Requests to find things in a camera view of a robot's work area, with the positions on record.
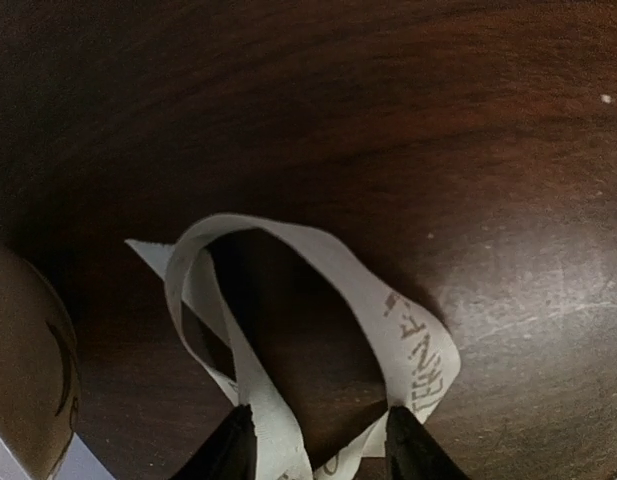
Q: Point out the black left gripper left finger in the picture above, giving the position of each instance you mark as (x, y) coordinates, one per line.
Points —
(229, 453)

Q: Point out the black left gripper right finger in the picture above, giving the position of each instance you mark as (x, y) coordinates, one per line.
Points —
(411, 453)

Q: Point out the beige printed ribbon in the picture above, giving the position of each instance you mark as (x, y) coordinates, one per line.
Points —
(286, 319)

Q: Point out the white ceramic bowl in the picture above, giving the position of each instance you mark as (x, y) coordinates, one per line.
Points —
(39, 381)

